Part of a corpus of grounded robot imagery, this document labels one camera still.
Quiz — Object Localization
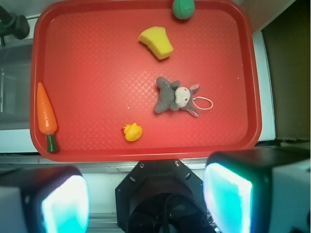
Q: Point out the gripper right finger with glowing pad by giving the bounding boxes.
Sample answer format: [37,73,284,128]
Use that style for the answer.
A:
[203,147,311,233]

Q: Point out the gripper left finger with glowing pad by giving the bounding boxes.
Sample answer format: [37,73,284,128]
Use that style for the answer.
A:
[0,166,90,233]

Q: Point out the gray plush bunny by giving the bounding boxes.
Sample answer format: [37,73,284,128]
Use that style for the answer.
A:
[154,77,214,117]

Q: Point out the orange plastic carrot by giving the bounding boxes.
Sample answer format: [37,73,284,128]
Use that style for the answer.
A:
[36,82,58,153]

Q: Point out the yellow rubber duck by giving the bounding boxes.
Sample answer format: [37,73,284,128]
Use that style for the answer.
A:
[121,122,143,142]

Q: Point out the red plastic tray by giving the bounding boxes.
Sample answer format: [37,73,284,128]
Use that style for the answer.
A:
[30,0,261,162]

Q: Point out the gray sink basin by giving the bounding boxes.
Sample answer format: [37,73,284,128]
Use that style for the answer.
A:
[0,39,33,130]

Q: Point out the brown cardboard panel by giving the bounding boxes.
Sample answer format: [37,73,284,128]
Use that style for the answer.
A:
[262,0,311,140]

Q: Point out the gray faucet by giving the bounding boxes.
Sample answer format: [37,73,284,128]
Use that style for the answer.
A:
[0,6,30,47]

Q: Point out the yellow sponge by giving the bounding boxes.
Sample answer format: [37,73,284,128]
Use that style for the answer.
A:
[138,26,174,60]

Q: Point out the green textured ball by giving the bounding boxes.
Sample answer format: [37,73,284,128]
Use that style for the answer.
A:
[172,0,195,20]

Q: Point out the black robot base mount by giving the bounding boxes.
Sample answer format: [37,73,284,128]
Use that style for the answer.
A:
[115,160,215,233]

